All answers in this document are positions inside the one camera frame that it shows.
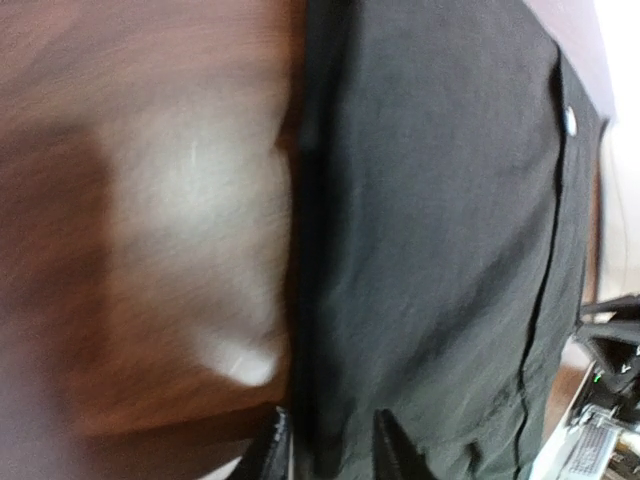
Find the black long sleeve shirt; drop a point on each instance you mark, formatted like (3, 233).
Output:
(447, 154)

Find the white plastic laundry basket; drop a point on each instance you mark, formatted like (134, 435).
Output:
(619, 175)

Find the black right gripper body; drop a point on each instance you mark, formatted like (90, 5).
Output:
(609, 332)

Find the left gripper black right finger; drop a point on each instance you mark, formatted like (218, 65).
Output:
(395, 457)

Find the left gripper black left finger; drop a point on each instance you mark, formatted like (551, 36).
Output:
(268, 456)

